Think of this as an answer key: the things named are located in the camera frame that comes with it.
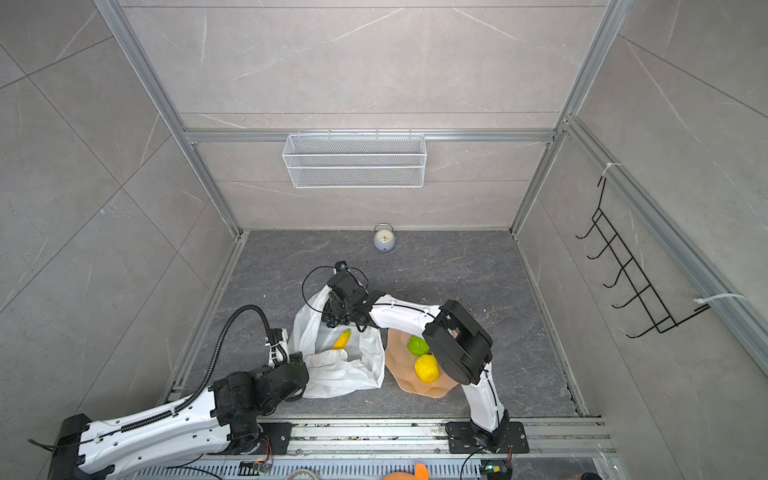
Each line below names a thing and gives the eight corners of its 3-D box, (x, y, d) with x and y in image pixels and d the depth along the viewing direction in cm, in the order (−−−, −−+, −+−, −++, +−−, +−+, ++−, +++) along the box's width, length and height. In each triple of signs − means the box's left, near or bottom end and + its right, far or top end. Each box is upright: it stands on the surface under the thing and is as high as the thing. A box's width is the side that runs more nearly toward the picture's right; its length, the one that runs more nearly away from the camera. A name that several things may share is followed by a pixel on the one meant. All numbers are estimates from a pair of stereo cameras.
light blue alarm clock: (373, 251, 115) (373, 245, 112) (374, 228, 123) (374, 222, 120) (395, 251, 115) (395, 245, 112) (395, 228, 123) (395, 222, 120)
